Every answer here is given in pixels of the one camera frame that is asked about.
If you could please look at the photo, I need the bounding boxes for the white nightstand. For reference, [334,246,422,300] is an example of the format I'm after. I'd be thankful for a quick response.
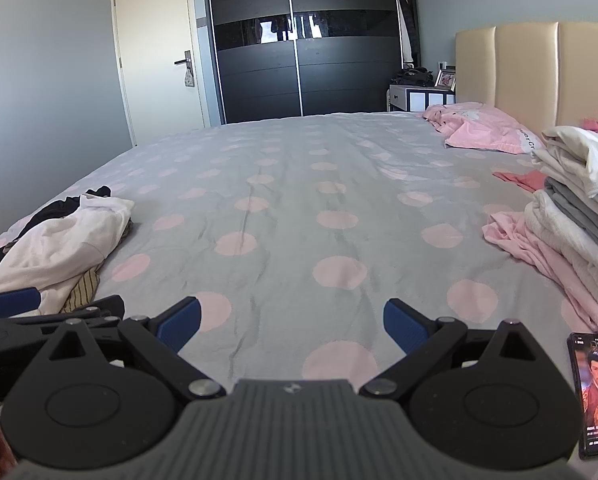
[387,83,458,112]

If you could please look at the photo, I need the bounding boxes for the cream door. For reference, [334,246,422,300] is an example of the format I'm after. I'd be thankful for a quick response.
[109,0,208,149]

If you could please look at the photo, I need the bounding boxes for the hanging clothes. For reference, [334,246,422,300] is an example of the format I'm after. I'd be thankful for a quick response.
[394,0,422,69]

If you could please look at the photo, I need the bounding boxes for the pink pillow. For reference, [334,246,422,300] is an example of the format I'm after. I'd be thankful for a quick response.
[422,102,546,154]

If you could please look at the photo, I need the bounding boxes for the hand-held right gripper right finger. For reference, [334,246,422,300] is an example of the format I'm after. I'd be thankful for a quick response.
[359,297,543,403]

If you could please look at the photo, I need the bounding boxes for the pink garment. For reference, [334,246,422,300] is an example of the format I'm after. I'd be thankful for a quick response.
[481,210,598,332]

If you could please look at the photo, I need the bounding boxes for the stack of folded clothes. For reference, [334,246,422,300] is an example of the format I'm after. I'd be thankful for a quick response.
[523,124,598,322]

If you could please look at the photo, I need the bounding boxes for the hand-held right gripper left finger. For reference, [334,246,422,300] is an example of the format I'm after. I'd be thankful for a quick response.
[43,296,228,402]

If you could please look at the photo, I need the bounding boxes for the cream garment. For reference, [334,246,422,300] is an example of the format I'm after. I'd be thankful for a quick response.
[0,192,136,312]

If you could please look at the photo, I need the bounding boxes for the black sliding wardrobe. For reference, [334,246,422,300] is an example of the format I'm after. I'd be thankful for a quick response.
[201,0,423,125]

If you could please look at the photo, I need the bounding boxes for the coral garment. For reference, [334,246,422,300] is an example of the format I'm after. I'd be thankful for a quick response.
[492,169,548,194]

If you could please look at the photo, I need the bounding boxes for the beige padded headboard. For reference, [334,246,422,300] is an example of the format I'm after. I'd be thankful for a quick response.
[454,21,598,134]

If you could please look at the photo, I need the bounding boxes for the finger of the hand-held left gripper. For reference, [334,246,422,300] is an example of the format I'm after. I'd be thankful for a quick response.
[0,287,42,319]
[39,295,126,332]

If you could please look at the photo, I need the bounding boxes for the picture frame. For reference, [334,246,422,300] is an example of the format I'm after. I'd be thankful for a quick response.
[433,68,458,91]

